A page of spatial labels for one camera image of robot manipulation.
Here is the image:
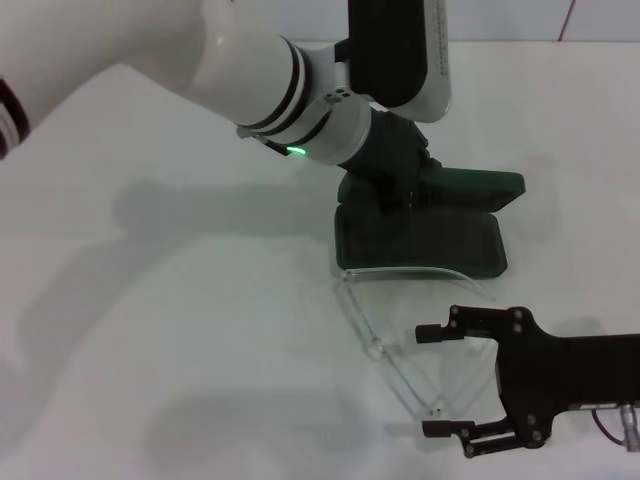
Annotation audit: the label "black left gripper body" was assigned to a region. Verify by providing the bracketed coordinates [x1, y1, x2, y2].
[338, 110, 446, 212]

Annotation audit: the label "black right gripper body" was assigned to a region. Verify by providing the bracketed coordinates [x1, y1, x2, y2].
[493, 305, 640, 448]

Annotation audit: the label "clear white glasses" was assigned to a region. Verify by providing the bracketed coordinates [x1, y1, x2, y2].
[332, 267, 497, 420]

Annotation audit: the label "green glasses case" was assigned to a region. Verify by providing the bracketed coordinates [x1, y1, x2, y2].
[332, 167, 527, 281]

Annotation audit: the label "dark right wrist cable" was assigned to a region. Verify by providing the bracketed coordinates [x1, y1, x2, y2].
[592, 399, 640, 447]

